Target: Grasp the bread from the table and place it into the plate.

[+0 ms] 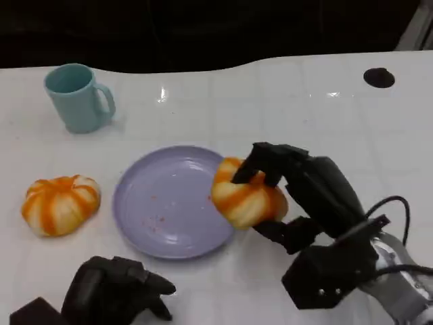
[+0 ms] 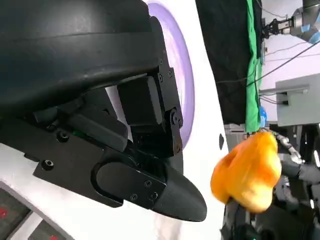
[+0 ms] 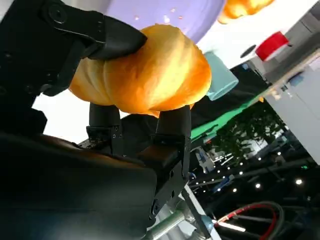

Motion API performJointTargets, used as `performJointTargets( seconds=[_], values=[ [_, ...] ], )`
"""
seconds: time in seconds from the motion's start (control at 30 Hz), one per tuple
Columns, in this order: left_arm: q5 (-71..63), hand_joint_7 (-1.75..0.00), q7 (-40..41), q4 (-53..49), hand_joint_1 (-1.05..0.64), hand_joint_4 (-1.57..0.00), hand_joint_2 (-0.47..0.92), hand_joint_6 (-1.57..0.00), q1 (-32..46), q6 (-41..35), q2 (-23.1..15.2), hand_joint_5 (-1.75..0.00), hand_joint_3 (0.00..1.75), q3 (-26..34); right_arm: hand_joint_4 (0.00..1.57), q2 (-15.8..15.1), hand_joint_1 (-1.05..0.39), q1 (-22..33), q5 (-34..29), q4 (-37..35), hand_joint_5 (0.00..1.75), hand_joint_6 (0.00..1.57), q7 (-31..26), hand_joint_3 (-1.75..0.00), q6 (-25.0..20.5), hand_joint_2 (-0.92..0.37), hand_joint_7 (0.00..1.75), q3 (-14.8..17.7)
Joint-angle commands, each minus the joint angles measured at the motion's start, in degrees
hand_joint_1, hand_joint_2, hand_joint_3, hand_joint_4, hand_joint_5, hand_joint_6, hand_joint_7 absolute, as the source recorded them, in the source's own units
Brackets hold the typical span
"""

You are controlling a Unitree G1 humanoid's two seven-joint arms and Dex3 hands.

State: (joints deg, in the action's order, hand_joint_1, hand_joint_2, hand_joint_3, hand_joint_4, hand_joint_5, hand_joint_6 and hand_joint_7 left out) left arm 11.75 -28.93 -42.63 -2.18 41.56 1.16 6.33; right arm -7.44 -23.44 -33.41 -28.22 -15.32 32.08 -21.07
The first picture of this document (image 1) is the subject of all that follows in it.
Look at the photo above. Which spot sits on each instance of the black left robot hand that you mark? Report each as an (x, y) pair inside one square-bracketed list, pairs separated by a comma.
[(101, 292)]

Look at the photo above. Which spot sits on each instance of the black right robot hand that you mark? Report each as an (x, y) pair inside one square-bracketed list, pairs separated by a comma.
[(324, 193)]

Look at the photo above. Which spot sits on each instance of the orange and white bread roll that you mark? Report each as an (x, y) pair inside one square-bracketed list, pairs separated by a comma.
[(248, 204), (61, 206)]

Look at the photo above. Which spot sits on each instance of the lilac plate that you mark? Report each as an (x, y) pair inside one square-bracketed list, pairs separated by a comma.
[(169, 203)]

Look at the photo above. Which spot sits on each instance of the pale green mug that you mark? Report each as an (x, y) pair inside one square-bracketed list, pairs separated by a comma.
[(75, 110)]

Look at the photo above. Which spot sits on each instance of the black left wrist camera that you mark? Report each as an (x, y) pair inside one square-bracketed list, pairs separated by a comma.
[(34, 313)]

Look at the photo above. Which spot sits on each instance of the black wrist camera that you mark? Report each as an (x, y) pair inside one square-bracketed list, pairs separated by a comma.
[(324, 274), (34, 313)]

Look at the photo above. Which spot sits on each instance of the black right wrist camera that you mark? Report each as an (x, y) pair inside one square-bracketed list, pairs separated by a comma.
[(324, 274)]

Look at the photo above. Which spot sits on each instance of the grey metal frame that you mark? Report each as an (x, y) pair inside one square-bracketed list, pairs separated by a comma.
[(417, 30)]

